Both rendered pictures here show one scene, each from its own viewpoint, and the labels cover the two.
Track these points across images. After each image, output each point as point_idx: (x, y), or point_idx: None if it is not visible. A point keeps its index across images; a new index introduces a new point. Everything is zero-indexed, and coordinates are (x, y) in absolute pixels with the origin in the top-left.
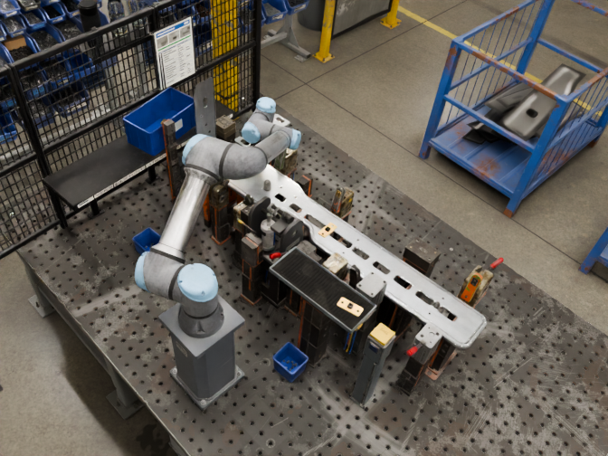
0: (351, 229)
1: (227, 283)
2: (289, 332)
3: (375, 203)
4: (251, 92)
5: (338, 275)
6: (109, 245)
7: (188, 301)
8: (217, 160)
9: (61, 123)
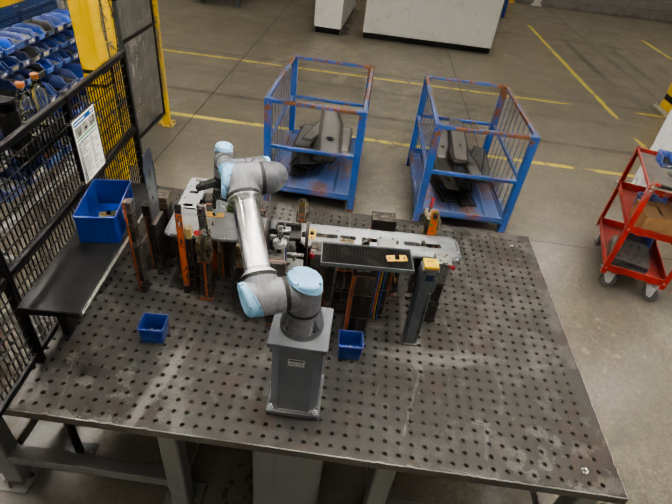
0: (326, 226)
1: (246, 323)
2: None
3: None
4: (140, 179)
5: None
6: (109, 351)
7: (308, 300)
8: (259, 176)
9: (18, 237)
